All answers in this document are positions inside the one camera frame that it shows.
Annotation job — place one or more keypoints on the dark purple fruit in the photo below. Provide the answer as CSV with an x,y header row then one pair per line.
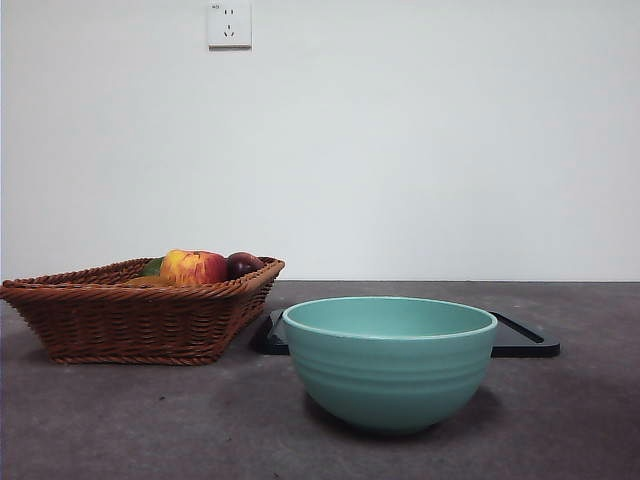
x,y
242,264

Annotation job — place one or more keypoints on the teal ribbed bowl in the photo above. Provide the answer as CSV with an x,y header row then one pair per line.
x,y
390,380

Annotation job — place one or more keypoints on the brown kiwifruit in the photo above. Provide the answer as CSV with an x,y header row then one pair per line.
x,y
147,281

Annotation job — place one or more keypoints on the red yellow apple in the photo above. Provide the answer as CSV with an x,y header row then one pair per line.
x,y
195,267

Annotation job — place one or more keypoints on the dark rectangular tray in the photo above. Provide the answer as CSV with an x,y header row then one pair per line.
x,y
520,342

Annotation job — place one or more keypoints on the white wall power socket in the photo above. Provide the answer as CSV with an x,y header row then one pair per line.
x,y
230,25

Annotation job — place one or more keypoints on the green fruit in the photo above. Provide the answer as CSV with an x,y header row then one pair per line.
x,y
152,267

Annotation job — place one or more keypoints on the brown wicker basket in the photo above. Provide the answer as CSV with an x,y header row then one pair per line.
x,y
140,320

